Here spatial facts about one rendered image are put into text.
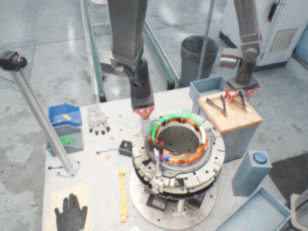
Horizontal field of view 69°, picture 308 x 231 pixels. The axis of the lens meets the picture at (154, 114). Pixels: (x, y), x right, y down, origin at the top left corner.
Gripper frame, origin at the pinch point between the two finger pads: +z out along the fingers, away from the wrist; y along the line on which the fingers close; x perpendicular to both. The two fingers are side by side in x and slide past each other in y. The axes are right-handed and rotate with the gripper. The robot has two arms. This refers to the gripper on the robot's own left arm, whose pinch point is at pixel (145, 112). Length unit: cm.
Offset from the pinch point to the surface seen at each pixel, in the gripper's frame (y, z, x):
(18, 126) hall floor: -107, 113, -133
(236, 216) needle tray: 29.8, 19.6, 23.2
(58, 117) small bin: -41, 40, -51
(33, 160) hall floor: -64, 114, -108
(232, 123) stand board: -3.3, 17.6, 33.1
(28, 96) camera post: -6.9, -7.5, -35.8
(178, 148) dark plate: 2.9, 19.9, 10.3
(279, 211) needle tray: 30, 20, 37
